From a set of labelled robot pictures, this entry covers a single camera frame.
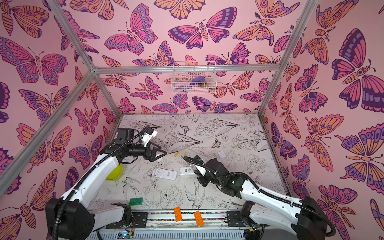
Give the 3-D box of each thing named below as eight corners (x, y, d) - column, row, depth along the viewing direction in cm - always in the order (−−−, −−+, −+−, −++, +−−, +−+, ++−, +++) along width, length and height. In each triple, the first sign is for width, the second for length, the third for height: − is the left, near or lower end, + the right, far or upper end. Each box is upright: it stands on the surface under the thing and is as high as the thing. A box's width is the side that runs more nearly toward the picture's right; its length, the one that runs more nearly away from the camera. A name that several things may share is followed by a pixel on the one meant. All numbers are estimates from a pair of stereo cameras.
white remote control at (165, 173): (152, 176, 91) (151, 175, 89) (155, 168, 94) (154, 166, 92) (175, 180, 89) (175, 179, 87) (178, 172, 92) (177, 170, 90)
